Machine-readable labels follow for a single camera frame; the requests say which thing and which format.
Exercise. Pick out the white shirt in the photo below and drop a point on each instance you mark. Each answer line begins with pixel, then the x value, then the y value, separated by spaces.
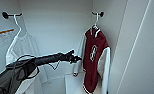
pixel 21 45

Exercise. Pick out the white shirt hanger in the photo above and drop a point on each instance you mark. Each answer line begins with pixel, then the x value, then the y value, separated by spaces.
pixel 18 25

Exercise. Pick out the black wardrobe hook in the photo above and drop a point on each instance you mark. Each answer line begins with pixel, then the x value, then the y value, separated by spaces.
pixel 7 15
pixel 99 14

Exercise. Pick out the white wardrobe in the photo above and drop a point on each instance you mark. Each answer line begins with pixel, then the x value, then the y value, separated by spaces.
pixel 53 26

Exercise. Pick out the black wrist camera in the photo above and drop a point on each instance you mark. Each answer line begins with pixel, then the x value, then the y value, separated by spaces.
pixel 71 52

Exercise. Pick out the white jacket hanger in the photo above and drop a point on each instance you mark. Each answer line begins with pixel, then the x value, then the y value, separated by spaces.
pixel 95 22

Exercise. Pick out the white wardrobe door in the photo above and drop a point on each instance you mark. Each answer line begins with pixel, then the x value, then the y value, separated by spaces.
pixel 146 50

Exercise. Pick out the red white varsity jacket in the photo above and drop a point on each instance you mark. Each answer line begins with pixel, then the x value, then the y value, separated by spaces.
pixel 93 60

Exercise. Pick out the orange white sticker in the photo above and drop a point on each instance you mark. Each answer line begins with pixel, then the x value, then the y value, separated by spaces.
pixel 3 33

